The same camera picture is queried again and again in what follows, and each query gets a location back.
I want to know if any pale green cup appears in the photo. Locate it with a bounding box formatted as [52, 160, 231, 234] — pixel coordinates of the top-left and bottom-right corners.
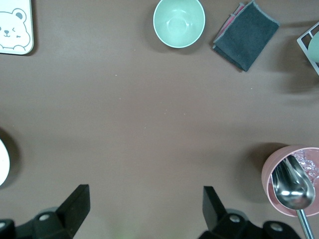
[308, 31, 319, 63]

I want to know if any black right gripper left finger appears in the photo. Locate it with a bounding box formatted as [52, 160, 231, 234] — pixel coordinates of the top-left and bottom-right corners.
[0, 184, 90, 239]

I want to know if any pink folded cloth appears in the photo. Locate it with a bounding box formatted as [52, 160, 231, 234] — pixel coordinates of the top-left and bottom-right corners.
[218, 1, 247, 36]

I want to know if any white round plate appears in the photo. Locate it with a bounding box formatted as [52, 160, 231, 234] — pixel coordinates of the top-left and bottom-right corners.
[0, 138, 12, 187]

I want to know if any mint green bowl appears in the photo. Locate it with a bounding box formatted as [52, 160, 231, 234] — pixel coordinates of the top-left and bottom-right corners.
[153, 0, 206, 49]

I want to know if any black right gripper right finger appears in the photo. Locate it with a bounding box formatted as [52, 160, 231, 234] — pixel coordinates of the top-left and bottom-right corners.
[199, 186, 300, 239]

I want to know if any cream tray with bear print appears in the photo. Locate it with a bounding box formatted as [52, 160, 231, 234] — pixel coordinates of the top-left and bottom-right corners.
[0, 0, 35, 55]

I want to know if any white wire rack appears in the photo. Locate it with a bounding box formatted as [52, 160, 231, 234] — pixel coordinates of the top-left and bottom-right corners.
[296, 21, 319, 75]

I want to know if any dark grey folded cloth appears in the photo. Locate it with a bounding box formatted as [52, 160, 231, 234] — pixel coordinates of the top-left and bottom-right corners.
[213, 0, 280, 73]

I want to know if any metal scoop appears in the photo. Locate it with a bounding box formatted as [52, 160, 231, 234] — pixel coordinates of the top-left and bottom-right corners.
[271, 156, 316, 239]

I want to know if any pink pot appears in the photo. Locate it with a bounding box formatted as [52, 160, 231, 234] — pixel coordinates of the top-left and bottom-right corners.
[261, 145, 319, 218]

